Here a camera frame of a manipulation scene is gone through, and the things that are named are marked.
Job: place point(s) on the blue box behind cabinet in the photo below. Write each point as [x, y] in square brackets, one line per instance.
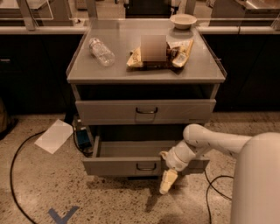
[81, 134]

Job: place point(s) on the grey top drawer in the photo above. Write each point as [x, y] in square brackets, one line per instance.
[119, 112]

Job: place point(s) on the black office chair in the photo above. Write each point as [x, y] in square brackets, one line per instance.
[150, 8]

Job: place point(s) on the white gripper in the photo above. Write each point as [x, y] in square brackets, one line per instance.
[176, 160]

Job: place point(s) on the grey drawer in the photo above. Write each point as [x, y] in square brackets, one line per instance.
[119, 112]
[127, 158]

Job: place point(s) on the white paper sheet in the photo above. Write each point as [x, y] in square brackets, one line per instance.
[53, 138]

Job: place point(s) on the yellow snack bag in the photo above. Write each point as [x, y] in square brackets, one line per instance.
[185, 48]

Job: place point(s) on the clear plastic bottle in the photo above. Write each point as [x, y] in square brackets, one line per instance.
[100, 51]

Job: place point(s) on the grey drawer cabinet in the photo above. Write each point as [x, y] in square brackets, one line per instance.
[91, 81]

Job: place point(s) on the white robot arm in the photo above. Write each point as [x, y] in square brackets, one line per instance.
[256, 187]

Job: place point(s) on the white bowl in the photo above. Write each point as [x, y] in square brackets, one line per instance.
[183, 21]

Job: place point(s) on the brown chip bag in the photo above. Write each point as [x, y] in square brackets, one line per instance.
[159, 56]

